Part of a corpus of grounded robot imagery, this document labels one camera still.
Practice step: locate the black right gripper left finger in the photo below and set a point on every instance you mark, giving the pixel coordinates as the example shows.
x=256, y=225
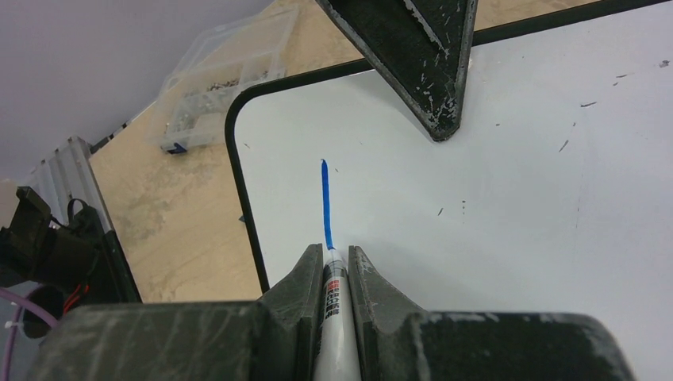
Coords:
x=271, y=338

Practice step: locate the aluminium frame rail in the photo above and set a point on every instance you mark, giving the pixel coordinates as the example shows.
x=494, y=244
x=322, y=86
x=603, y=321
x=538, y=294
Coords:
x=65, y=174

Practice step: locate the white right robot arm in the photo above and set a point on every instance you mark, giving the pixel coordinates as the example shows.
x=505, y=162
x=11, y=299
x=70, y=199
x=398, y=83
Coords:
x=80, y=261

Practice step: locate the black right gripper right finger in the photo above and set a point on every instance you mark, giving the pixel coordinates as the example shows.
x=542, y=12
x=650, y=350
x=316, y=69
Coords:
x=399, y=340

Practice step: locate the black framed whiteboard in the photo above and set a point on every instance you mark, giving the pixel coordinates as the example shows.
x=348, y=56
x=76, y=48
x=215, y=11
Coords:
x=554, y=195

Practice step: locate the white blue whiteboard marker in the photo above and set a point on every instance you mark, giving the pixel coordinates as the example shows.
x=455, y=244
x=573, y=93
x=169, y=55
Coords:
x=337, y=356

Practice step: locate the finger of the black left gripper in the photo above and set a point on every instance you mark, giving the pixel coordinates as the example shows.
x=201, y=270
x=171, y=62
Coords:
x=420, y=47

